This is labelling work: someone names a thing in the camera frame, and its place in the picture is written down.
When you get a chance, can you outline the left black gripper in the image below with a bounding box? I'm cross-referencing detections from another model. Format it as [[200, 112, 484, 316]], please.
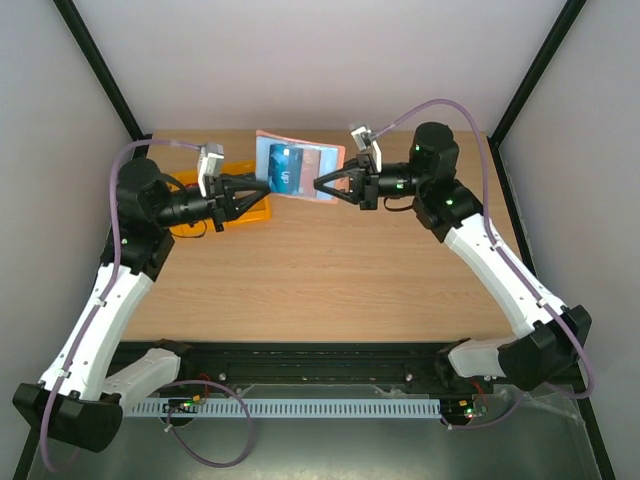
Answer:
[[154, 174, 270, 233]]

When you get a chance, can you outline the tan leather card holder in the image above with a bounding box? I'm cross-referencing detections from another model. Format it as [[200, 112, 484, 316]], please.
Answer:
[[255, 130, 346, 204]]

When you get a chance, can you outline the blue credit card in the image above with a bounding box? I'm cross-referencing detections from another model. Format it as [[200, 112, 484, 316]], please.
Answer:
[[268, 144, 303, 195]]

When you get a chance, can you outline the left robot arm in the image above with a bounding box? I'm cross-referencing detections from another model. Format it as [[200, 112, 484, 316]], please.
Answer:
[[13, 158, 270, 452]]

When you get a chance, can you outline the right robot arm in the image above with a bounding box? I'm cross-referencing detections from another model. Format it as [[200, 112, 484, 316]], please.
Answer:
[[314, 122, 592, 392]]

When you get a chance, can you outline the right yellow bin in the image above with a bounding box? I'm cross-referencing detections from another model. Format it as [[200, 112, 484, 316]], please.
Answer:
[[221, 161, 272, 227]]

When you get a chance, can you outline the yellow bin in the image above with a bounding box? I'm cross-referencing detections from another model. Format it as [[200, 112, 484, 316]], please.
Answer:
[[170, 170, 207, 238], [221, 161, 272, 227]]

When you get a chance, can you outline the middle yellow bin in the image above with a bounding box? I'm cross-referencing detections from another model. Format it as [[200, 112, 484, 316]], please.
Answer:
[[170, 170, 207, 238]]

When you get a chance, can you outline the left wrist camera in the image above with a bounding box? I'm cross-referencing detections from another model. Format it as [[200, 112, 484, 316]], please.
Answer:
[[197, 142, 225, 198]]

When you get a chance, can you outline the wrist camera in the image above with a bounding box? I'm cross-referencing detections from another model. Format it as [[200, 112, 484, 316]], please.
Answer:
[[197, 142, 225, 198], [349, 124, 382, 173]]

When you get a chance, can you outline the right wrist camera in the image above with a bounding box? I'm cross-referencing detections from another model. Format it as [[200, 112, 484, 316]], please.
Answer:
[[349, 124, 382, 173]]

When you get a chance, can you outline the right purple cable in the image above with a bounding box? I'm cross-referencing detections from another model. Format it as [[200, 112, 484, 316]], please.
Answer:
[[369, 97, 597, 433]]

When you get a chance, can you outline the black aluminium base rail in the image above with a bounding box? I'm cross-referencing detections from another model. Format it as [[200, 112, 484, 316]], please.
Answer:
[[47, 341, 586, 396]]

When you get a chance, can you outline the white slotted cable duct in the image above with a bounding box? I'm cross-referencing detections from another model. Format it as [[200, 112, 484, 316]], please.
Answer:
[[125, 398, 441, 419]]

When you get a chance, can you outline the left black frame post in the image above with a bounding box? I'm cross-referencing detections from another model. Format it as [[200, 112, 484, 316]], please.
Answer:
[[53, 0, 148, 141]]

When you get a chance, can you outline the black frame post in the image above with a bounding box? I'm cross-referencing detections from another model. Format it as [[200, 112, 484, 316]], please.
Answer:
[[53, 0, 148, 141], [488, 0, 589, 146]]

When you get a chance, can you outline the right black frame post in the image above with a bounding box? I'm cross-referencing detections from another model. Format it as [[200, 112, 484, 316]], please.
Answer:
[[488, 0, 589, 146]]

